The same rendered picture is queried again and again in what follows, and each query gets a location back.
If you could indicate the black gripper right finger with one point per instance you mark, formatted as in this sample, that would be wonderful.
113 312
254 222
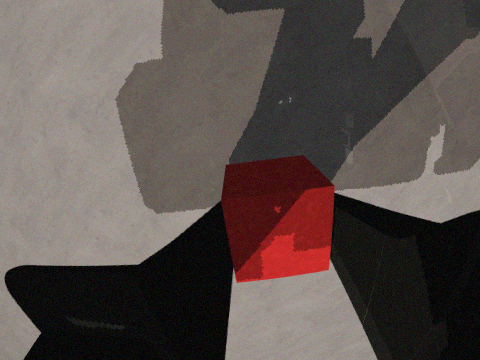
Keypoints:
402 274

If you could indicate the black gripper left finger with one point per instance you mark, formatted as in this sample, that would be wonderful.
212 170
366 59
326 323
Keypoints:
178 299

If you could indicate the red block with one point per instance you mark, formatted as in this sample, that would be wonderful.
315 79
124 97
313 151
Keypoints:
278 214

